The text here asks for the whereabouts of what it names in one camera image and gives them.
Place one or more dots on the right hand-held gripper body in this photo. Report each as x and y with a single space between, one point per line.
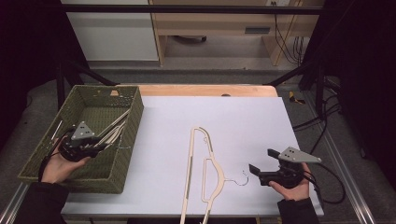
295 155

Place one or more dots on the black horizontal frame bar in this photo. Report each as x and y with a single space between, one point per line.
186 8

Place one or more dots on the yellow and black floor item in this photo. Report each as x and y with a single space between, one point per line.
294 98

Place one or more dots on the person's right hand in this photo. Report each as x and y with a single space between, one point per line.
295 193

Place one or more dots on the white cabinet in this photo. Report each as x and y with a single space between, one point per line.
112 37

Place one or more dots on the green woven basket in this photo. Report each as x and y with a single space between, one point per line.
124 174

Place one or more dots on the person's left hand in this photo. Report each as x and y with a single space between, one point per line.
57 169

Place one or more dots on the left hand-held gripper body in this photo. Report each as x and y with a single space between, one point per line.
82 132

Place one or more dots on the aluminium rail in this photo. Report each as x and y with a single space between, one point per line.
348 174
14 205

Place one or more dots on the black stand leg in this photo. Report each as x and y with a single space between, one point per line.
299 73
81 73

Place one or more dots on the white table board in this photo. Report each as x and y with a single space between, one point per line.
249 124

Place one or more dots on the wooden desk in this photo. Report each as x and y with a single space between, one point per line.
218 23

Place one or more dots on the beige clothes hanger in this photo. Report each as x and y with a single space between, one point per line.
221 178
116 127

